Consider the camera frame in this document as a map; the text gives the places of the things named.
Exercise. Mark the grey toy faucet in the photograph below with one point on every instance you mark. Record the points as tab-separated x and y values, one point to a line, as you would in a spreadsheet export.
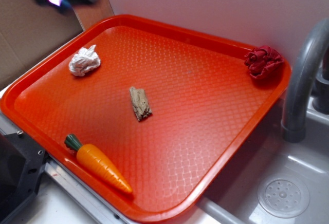
301	83

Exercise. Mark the brown cardboard panel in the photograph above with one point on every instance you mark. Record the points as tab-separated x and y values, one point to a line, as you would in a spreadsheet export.
29	33

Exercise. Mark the small wood piece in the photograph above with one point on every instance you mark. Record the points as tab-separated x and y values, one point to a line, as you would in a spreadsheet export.
140	103

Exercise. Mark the grey toy sink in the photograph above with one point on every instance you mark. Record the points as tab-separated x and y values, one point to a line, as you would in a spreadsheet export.
270	180

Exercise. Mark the crumpled white paper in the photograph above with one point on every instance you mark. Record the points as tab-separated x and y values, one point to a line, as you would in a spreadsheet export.
84	61

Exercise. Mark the orange plastic tray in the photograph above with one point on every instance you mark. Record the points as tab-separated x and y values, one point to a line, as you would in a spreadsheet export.
204	106

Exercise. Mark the orange plastic carrot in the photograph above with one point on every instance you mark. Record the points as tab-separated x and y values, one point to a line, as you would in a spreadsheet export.
97	162

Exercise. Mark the dark faucet knob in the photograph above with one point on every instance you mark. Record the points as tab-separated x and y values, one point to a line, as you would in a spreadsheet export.
320	102

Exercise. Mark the red cloth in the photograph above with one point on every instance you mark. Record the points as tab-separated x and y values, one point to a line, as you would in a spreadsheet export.
262	61

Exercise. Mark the black metal bracket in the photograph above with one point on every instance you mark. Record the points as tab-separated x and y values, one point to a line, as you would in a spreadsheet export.
22	164

